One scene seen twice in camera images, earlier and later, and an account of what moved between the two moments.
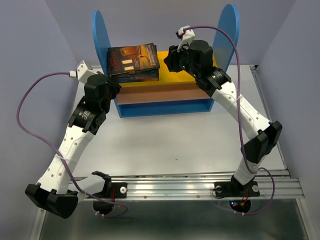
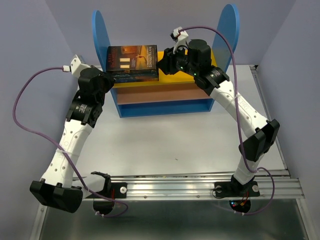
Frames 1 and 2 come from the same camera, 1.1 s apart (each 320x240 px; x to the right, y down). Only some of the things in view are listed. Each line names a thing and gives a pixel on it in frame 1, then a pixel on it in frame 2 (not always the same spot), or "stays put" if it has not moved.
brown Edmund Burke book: (125, 59) stays put
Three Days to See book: (132, 58) -> (134, 73)
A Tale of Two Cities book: (137, 79) stays put
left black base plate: (118, 190) stays put
